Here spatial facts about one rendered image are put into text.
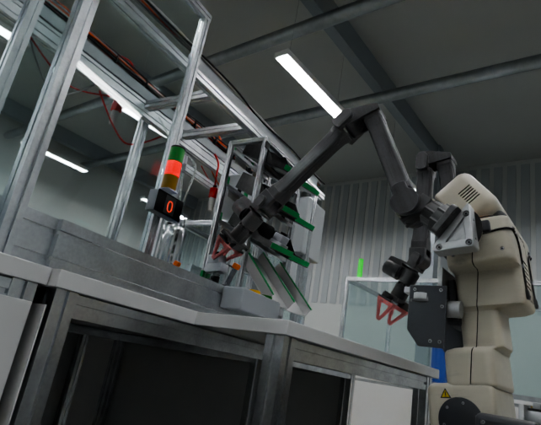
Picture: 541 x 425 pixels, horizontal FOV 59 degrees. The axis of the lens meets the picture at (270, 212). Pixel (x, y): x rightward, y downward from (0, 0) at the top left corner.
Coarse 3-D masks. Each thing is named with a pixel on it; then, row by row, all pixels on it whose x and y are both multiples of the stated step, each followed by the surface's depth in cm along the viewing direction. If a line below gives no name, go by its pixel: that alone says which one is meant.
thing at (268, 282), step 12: (264, 252) 194; (252, 264) 178; (264, 264) 192; (252, 276) 176; (264, 276) 186; (276, 276) 185; (264, 288) 170; (276, 288) 183; (276, 300) 175; (288, 300) 178
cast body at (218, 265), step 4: (208, 256) 159; (220, 256) 157; (224, 256) 159; (208, 260) 158; (212, 260) 157; (216, 260) 157; (220, 260) 157; (224, 260) 159; (208, 264) 158; (212, 264) 157; (216, 264) 156; (220, 264) 155; (224, 264) 157; (204, 268) 160; (208, 268) 157; (212, 268) 156; (216, 268) 155; (220, 268) 155; (224, 268) 156; (208, 272) 158; (212, 272) 158; (220, 272) 157; (224, 272) 156
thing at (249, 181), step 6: (246, 174) 198; (240, 180) 199; (246, 180) 197; (252, 180) 195; (240, 186) 198; (246, 186) 196; (252, 186) 193; (264, 186) 208; (246, 192) 194; (252, 192) 192; (282, 210) 182; (288, 210) 184; (294, 216) 188
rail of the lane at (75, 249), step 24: (72, 240) 90; (96, 240) 95; (48, 264) 86; (72, 264) 91; (96, 264) 94; (120, 264) 100; (144, 264) 107; (168, 264) 112; (144, 288) 106; (168, 288) 112; (192, 288) 120; (216, 288) 128; (216, 312) 129
